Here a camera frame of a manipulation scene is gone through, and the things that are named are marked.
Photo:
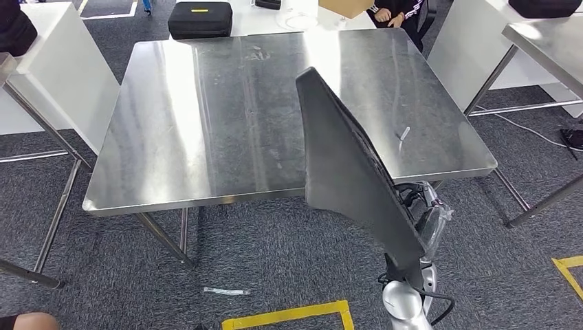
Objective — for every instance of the small black device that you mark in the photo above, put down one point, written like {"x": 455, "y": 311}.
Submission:
{"x": 268, "y": 3}

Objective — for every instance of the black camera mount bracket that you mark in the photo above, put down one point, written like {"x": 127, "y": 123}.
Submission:
{"x": 403, "y": 273}

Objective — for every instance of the brown cardboard box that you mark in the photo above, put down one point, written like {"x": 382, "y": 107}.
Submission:
{"x": 346, "y": 7}

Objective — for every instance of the stainless steel workbench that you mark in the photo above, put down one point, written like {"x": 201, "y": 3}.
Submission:
{"x": 5, "y": 68}
{"x": 555, "y": 50}
{"x": 227, "y": 127}

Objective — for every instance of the black bag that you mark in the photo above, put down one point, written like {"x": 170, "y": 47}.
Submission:
{"x": 546, "y": 7}
{"x": 16, "y": 32}

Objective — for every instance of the black zip case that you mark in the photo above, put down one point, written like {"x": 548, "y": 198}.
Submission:
{"x": 200, "y": 25}

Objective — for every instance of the black router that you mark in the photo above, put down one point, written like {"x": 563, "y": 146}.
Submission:
{"x": 573, "y": 136}

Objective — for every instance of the black plastic car trim part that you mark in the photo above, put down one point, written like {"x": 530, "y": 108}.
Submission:
{"x": 337, "y": 173}

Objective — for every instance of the clear strip on floor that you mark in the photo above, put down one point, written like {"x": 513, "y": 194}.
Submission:
{"x": 227, "y": 291}

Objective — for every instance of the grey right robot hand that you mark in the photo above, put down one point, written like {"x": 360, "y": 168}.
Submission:
{"x": 435, "y": 223}

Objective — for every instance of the seated person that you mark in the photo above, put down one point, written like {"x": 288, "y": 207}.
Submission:
{"x": 36, "y": 322}

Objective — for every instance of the yellow floor tape square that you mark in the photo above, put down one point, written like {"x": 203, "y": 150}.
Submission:
{"x": 569, "y": 260}
{"x": 287, "y": 314}

